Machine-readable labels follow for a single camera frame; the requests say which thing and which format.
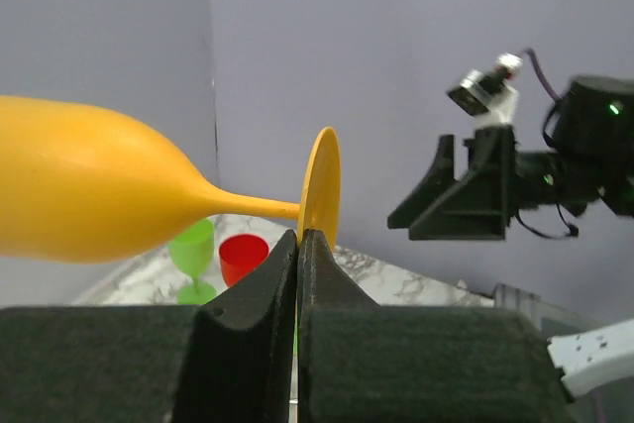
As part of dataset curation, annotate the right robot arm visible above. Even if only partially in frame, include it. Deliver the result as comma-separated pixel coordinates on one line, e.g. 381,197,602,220
387,72,633,241

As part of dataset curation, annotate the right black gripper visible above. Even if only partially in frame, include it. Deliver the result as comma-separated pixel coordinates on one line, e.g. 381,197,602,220
387,126,516,241

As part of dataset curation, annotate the orange wine glass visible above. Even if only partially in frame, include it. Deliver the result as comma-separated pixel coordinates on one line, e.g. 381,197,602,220
1,96,341,264

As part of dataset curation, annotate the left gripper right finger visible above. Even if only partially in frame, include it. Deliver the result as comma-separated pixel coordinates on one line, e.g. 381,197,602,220
297,231,571,422

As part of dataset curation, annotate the green wine glass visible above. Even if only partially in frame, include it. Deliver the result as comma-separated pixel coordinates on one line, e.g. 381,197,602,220
167,219,217,305

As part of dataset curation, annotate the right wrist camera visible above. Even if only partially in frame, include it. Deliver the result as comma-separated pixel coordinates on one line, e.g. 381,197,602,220
447,53,523,130

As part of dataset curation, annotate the red wine glass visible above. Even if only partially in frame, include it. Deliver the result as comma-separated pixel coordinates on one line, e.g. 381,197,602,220
219,233,269,287

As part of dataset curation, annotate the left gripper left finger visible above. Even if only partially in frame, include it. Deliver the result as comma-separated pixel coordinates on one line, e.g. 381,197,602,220
1,231,298,422

